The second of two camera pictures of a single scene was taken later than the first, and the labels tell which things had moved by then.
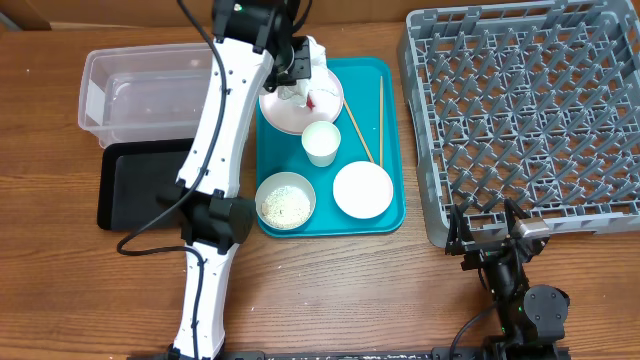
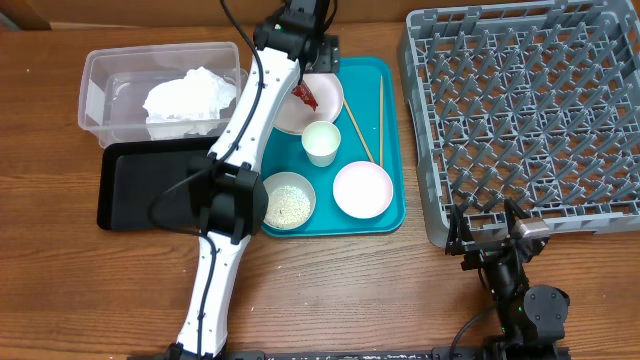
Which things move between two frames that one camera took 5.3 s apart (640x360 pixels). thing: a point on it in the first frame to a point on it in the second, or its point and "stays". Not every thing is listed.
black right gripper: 460,243 stays
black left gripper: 301,67 to 329,54
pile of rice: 285,207 stays
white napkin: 320,78 to 196,96
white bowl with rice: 285,201 stays
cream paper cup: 321,140 stays
